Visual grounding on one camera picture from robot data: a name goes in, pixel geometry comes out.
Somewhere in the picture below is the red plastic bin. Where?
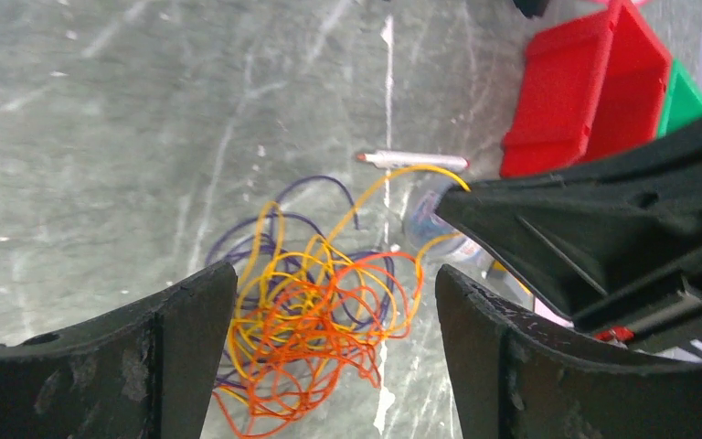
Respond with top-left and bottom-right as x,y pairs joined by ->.
500,1 -> 673,177

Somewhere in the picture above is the yellow cable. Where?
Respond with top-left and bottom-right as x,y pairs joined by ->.
211,165 -> 472,407

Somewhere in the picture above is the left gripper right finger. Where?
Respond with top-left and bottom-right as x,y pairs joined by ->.
435,265 -> 702,438

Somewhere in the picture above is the pink clipboard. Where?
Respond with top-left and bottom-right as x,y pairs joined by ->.
533,298 -> 574,328

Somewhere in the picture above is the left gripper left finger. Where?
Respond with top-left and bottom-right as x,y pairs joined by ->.
0,262 -> 238,438

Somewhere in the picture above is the clear tape roll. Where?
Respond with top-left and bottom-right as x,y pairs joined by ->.
402,175 -> 494,276

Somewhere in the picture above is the white marker pen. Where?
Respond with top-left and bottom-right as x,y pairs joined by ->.
356,150 -> 470,173

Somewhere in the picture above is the purple cable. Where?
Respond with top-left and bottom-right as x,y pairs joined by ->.
205,175 -> 396,395

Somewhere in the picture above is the green plastic bin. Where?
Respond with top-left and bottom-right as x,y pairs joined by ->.
657,59 -> 702,137

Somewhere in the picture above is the orange cable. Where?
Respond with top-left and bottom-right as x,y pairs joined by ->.
214,251 -> 419,439

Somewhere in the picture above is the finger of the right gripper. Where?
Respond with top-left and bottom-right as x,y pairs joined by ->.
437,117 -> 702,351

